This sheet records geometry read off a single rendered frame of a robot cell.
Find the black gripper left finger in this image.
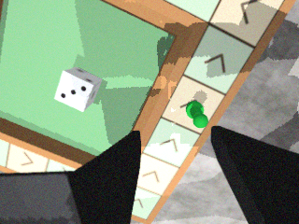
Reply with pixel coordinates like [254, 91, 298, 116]
[0, 131, 141, 224]

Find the green pawn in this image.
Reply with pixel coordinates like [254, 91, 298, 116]
[186, 101, 208, 128]

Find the white die with black pips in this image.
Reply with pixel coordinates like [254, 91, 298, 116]
[54, 67, 102, 112]

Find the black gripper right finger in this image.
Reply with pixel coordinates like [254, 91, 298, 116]
[211, 126, 299, 224]

